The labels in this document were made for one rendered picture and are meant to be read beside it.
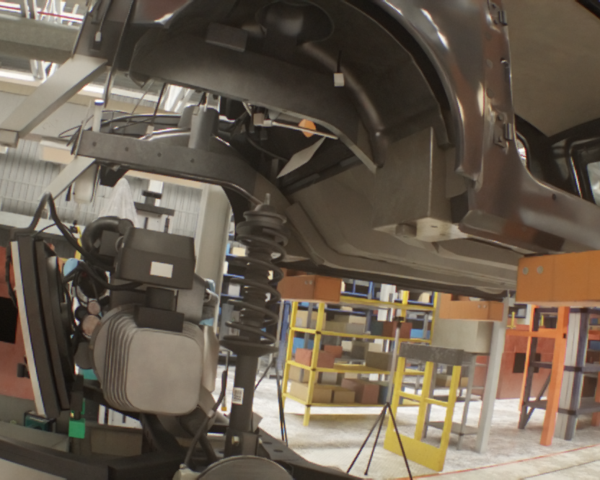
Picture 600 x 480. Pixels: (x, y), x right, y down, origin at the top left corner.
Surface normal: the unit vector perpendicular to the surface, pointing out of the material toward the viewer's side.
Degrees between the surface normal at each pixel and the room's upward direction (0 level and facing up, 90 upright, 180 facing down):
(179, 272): 90
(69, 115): 90
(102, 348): 90
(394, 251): 113
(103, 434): 90
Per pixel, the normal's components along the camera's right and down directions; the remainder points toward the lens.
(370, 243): 0.22, 0.20
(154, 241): 0.40, -0.27
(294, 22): 0.10, -0.07
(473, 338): -0.92, -0.17
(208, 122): 0.61, -0.08
